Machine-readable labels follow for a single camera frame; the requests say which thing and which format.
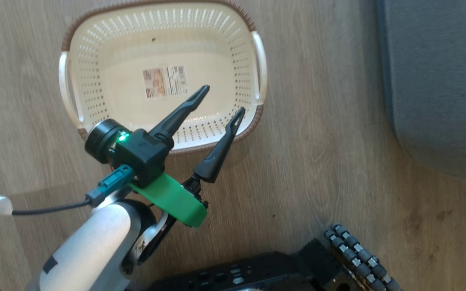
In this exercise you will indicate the printed basket sticker label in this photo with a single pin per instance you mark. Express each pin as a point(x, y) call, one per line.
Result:
point(165, 81)

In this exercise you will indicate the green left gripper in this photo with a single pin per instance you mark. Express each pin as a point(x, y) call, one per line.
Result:
point(174, 200)

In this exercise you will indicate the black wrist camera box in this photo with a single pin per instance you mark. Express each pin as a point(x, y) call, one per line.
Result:
point(140, 151)

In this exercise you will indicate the black roller omni wheel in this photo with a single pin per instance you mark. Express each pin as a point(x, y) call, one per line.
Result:
point(360, 258)

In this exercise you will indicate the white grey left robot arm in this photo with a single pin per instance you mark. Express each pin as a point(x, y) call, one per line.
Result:
point(91, 246)

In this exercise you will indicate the cream perforated laundry basket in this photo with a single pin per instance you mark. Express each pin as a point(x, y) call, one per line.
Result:
point(136, 44)

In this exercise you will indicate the grey fabric sofa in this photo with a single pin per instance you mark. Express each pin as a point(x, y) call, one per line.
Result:
point(443, 81)

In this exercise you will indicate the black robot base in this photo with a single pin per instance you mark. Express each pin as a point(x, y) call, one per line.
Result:
point(249, 273)

